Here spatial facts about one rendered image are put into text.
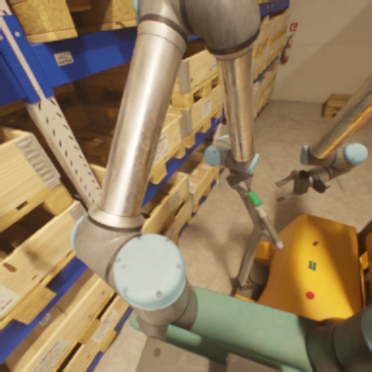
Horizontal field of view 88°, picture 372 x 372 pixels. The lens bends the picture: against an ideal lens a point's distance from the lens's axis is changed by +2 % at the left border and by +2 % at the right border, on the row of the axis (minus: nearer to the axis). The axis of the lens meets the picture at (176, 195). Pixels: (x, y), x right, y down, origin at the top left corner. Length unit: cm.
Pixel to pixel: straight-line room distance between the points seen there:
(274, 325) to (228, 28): 71
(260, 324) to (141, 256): 39
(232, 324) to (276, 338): 11
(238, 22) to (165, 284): 52
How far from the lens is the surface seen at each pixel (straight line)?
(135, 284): 42
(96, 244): 52
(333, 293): 148
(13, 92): 91
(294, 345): 69
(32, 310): 117
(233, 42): 51
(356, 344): 54
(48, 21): 92
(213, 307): 67
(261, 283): 185
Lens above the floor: 210
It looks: 43 degrees down
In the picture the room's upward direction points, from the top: 9 degrees counter-clockwise
